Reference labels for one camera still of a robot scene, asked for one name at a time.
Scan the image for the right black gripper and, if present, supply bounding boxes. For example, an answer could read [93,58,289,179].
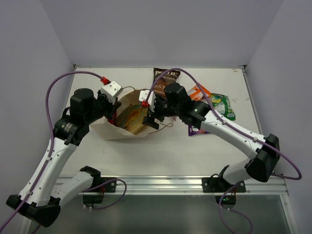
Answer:
[142,95,182,130]

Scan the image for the yellow chips bag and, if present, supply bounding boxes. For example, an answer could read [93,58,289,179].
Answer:
[115,104,148,135]

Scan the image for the brown paper bag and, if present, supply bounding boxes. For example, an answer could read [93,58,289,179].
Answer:
[91,86,173,140]

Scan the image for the purple Fox's candy bag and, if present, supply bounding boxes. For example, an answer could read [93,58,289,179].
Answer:
[188,125,209,137]

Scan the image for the dark brown snack bag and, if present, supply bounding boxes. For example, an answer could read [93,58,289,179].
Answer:
[153,68,181,98]

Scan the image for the orange snack packet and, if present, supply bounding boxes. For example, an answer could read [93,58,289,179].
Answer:
[187,85,211,101]

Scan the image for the green snack packet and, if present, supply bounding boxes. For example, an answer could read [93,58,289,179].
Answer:
[211,93,236,121]

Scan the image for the red R snack packet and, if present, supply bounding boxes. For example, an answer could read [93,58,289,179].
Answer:
[107,115,116,125]

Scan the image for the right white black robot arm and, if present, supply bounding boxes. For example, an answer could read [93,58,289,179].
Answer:
[138,83,280,192]

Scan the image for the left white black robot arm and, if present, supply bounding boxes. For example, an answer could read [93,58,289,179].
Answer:
[6,88,121,227]

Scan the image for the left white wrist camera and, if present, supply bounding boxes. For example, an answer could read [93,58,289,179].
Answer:
[100,81,122,103]

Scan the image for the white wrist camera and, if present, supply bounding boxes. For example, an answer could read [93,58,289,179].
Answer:
[100,81,122,103]
[138,90,156,112]

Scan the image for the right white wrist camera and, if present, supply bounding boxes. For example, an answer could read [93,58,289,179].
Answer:
[138,90,156,112]

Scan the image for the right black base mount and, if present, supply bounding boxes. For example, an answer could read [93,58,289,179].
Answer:
[201,174,246,209]

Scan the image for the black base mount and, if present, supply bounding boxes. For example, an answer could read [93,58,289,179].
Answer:
[201,174,246,209]
[82,176,117,208]

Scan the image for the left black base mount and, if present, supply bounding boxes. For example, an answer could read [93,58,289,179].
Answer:
[82,176,117,208]

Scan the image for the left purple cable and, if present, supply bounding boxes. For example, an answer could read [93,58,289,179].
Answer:
[0,70,128,232]

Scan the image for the aluminium mounting rail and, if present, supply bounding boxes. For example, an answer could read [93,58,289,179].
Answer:
[116,175,288,195]

